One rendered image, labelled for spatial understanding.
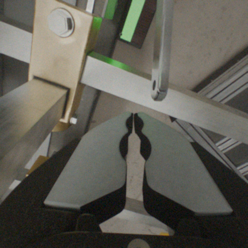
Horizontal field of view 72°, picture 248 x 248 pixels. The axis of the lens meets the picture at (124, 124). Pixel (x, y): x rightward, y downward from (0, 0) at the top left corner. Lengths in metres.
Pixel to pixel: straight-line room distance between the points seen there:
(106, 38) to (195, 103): 0.20
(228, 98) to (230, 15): 0.42
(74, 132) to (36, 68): 0.24
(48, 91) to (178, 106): 0.14
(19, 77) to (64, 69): 0.33
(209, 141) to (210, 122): 0.85
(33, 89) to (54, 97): 0.02
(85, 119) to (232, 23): 0.95
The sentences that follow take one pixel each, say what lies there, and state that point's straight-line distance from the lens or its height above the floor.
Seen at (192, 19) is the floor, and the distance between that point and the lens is 1.08.
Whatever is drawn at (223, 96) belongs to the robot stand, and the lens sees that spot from 0.97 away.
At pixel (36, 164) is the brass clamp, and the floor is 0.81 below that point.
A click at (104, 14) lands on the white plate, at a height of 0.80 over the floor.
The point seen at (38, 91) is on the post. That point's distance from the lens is 0.17.
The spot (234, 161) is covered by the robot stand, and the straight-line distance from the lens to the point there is 1.27.
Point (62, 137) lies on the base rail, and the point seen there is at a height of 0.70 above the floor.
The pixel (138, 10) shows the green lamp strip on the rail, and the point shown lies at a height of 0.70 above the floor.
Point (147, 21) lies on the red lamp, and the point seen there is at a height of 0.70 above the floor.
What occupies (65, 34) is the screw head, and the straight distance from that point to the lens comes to 0.18.
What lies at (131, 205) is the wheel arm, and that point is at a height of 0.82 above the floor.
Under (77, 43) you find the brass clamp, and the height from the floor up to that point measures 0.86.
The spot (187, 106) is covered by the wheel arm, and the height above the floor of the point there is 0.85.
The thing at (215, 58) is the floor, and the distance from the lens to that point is 1.14.
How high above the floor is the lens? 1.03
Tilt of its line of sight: 60 degrees down
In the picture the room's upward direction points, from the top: 175 degrees counter-clockwise
